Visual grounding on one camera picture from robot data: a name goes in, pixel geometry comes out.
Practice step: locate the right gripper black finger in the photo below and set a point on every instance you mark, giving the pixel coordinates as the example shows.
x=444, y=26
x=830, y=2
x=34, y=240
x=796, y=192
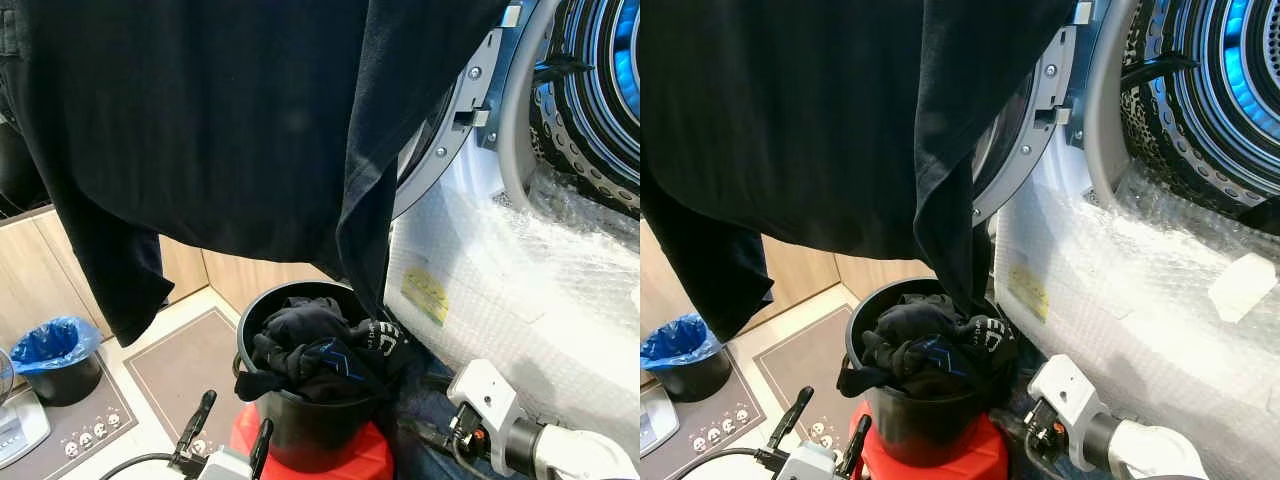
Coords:
x=425, y=434
x=1010, y=430

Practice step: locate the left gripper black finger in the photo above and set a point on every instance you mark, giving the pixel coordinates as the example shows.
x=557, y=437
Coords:
x=262, y=448
x=856, y=445
x=198, y=425
x=790, y=420

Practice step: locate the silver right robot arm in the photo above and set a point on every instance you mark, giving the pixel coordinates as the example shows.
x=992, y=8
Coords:
x=1150, y=455
x=580, y=458

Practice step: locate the pile of black clothes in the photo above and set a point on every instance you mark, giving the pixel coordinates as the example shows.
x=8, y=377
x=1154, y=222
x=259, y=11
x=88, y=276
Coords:
x=910, y=345
x=300, y=345

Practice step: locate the white front-load washing machine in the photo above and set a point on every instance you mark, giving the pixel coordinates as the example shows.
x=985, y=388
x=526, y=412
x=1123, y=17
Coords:
x=520, y=330
x=1120, y=340

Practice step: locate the blue denim jeans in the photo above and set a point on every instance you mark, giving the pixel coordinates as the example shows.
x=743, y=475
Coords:
x=425, y=395
x=1018, y=395

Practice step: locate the black plastic bucket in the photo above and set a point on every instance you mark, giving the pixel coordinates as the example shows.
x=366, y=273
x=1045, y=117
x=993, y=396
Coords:
x=305, y=432
x=920, y=430

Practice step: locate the red plastic stool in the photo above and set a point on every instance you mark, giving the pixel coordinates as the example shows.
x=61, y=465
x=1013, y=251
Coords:
x=352, y=462
x=975, y=465

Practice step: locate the grey mat with brown border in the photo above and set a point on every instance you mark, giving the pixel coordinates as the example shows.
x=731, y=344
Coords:
x=185, y=370
x=805, y=365

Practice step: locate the grey mat with skull print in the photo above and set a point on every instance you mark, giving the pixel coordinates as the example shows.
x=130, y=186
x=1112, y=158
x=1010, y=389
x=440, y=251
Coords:
x=90, y=432
x=715, y=435

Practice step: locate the black bin with blue bag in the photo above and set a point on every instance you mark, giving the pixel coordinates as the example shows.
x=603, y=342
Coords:
x=690, y=360
x=60, y=365

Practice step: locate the white bathroom scale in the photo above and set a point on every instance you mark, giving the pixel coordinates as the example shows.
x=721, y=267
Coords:
x=20, y=430
x=655, y=420

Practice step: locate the yellow warning sticker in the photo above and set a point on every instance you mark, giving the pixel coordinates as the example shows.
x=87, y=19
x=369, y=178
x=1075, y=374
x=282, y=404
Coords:
x=1028, y=292
x=425, y=295

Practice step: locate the clear bubble wrap sheet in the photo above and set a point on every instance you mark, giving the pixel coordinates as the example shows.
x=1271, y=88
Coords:
x=1130, y=300
x=540, y=290

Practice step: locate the light wooden cabinet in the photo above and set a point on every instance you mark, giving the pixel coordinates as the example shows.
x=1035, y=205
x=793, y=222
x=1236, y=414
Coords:
x=25, y=280
x=665, y=280

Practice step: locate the white tape patch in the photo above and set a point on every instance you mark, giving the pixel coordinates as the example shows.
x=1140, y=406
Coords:
x=1242, y=288

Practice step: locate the large black shirt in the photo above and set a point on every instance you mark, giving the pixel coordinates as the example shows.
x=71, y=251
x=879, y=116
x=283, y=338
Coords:
x=800, y=120
x=200, y=120

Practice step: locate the grey rubber door seal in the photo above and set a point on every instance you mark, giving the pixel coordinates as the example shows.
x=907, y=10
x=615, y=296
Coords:
x=513, y=130
x=1100, y=130

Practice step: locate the grey round washer door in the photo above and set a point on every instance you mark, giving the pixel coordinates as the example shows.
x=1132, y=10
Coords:
x=462, y=105
x=1045, y=100

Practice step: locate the perforated steel washer drum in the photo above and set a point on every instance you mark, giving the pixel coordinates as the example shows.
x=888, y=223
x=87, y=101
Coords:
x=590, y=100
x=1200, y=100

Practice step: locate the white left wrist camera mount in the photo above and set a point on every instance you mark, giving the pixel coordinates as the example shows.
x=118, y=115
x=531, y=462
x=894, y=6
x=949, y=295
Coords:
x=812, y=464
x=226, y=467

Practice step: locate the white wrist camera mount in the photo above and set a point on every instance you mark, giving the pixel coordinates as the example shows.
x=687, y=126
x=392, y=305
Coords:
x=226, y=467
x=488, y=395
x=812, y=464
x=1070, y=395

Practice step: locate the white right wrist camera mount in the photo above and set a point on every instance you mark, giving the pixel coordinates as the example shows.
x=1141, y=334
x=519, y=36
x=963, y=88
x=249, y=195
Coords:
x=1070, y=395
x=488, y=395

